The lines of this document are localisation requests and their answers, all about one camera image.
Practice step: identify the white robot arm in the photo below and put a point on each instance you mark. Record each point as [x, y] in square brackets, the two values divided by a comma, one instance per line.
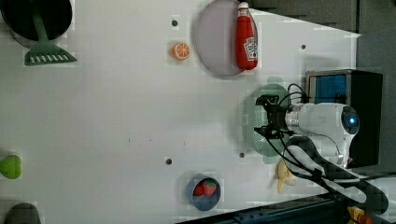
[314, 140]

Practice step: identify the blue bowl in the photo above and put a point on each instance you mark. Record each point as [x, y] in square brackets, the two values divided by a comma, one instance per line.
[202, 203]

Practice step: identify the green plastic strainer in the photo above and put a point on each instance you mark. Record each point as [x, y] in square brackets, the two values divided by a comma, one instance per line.
[254, 116]

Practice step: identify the orange slice toy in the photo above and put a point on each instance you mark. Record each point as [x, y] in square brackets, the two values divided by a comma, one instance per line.
[180, 51]

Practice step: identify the red strawberry toy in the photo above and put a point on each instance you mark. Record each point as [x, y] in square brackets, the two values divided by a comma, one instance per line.
[206, 187]

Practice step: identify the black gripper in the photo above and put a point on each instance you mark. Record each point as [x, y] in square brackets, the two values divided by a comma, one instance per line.
[276, 127]

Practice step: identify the grey round plate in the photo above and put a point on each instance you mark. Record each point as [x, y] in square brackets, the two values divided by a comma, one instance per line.
[214, 37]

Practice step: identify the black cylinder cup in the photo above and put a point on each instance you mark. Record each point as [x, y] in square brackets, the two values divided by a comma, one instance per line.
[23, 213]

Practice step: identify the red ketchup bottle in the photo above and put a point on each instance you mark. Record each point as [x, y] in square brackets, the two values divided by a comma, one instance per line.
[246, 47]

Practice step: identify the green spatula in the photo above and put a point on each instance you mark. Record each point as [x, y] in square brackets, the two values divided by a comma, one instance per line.
[45, 52]

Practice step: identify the black utensil holder cup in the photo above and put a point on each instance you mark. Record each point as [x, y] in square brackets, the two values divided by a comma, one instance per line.
[56, 15]

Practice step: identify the green pear toy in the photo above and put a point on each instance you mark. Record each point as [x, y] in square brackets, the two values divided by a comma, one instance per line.
[10, 167]

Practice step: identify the black microwave oven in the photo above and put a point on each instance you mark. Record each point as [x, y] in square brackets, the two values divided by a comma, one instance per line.
[361, 90]

